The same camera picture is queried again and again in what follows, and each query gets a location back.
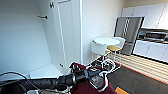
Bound maroon white varsity jacket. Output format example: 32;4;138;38
67;61;118;94

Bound white round table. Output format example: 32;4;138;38
92;37;121;47

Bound steel refrigerator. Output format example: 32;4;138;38
113;16;145;56

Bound white kitchen counter cabinets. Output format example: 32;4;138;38
132;39;168;64

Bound white wardrobe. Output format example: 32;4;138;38
0;0;83;82

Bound black microwave oven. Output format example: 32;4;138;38
137;28;168;43

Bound black wardrobe hook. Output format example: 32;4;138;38
36;14;49;20

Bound black door hinge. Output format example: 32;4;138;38
48;1;56;10

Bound yellow wire-leg stool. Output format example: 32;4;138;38
104;45;122;66

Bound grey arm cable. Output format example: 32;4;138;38
0;71;32;88

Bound white wall kitchen cabinets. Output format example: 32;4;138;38
120;2;168;30

